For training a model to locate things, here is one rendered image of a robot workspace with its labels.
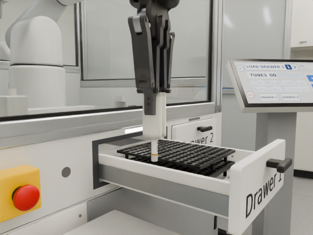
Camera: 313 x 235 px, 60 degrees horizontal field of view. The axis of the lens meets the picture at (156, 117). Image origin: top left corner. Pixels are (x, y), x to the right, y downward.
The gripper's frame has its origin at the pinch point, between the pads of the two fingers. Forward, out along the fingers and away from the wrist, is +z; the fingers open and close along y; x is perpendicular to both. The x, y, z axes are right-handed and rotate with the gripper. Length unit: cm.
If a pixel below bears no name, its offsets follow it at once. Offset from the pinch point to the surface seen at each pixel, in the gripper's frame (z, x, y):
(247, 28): -50, -1, 186
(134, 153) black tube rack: 10.5, 10.9, 14.6
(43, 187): 14.8, 22.7, -0.6
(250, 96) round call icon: 0, -9, 95
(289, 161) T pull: 9.4, -20.5, 15.9
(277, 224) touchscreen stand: 68, -24, 112
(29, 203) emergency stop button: 13.7, 17.4, -8.9
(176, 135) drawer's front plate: 10.6, 9.5, 41.0
